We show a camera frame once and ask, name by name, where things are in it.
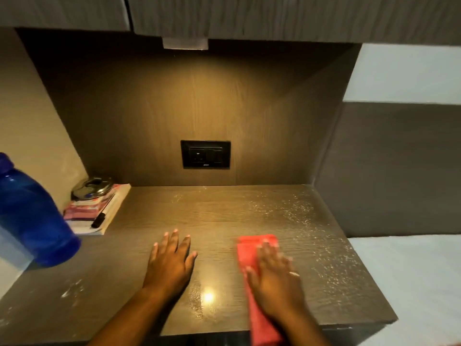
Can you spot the person's left forearm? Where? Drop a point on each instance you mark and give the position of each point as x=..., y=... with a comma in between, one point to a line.
x=133, y=320

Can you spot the person's right forearm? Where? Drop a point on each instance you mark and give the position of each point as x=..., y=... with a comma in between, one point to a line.
x=304, y=329

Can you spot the black wall socket panel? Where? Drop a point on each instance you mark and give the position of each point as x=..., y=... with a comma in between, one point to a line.
x=205, y=154

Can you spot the person's left thumb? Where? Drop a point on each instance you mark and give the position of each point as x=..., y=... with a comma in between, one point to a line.
x=191, y=261

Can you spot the person's right thumb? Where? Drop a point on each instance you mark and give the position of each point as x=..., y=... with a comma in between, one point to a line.
x=252, y=281

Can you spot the person's right little finger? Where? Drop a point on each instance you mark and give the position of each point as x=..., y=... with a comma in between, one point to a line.
x=294, y=273

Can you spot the person's right middle finger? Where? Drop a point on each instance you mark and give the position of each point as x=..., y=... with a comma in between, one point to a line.
x=274, y=256

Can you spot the black pen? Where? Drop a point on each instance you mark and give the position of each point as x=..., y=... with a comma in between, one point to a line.
x=98, y=220

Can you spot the person's left middle finger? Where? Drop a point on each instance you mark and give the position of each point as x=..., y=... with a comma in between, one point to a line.
x=173, y=241

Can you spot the person's left hand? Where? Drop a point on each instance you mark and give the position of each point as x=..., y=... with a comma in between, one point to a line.
x=168, y=270

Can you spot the narrow wooden cabinet door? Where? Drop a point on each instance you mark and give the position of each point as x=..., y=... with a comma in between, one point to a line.
x=61, y=12

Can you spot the round steel lid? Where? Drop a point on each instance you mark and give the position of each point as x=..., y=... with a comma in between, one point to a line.
x=92, y=188

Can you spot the wide wooden cabinet door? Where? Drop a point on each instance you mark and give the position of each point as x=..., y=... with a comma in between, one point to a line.
x=295, y=16

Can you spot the person's right hand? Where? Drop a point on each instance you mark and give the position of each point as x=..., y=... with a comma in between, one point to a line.
x=277, y=284

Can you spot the under-cabinet light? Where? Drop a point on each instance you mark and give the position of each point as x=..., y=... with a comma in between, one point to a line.
x=185, y=43

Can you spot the person's left little finger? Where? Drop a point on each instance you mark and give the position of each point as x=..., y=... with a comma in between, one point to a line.
x=153, y=254

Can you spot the blue plastic water bottle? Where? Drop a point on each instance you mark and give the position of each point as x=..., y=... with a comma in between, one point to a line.
x=32, y=216

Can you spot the red cleaning cloth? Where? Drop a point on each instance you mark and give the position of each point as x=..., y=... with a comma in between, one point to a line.
x=248, y=254

